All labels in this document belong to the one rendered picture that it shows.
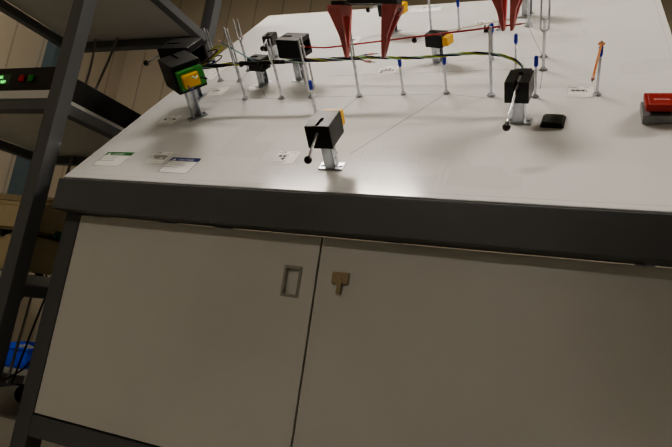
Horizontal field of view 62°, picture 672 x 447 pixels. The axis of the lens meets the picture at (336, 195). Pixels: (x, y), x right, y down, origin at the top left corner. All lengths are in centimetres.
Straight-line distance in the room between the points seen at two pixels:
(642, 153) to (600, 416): 41
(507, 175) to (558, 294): 20
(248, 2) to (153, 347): 335
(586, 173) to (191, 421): 78
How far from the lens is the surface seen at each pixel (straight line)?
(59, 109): 137
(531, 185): 93
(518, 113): 109
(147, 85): 428
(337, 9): 83
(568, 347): 89
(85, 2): 145
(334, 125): 97
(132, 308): 116
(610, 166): 98
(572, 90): 122
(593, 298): 90
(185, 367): 109
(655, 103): 110
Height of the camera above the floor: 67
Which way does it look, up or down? 12 degrees up
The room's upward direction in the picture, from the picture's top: 8 degrees clockwise
